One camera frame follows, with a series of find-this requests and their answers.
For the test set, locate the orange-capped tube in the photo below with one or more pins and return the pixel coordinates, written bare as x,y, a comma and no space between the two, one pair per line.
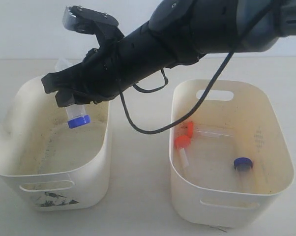
195,130

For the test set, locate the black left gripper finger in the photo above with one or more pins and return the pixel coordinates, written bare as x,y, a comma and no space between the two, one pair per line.
64,98

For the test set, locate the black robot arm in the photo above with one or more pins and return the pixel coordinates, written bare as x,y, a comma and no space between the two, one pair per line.
179,32

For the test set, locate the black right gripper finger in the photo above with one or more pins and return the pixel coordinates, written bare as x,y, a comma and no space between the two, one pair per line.
70,79

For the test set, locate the cream plastic bin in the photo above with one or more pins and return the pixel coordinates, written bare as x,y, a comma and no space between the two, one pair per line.
47,164
211,191

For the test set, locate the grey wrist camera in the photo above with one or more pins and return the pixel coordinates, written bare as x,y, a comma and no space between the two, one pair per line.
85,21

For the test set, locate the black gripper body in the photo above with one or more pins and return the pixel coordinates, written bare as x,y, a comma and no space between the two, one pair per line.
100,76

